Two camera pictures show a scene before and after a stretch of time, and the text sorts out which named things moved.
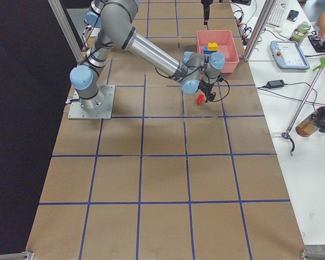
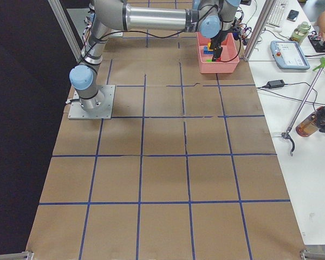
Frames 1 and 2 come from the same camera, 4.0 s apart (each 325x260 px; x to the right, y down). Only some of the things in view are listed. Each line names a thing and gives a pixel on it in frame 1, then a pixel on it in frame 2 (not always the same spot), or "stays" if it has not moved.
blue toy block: x=206 y=50 stays
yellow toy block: x=212 y=46 stays
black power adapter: x=275 y=84 stays
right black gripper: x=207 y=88 to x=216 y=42
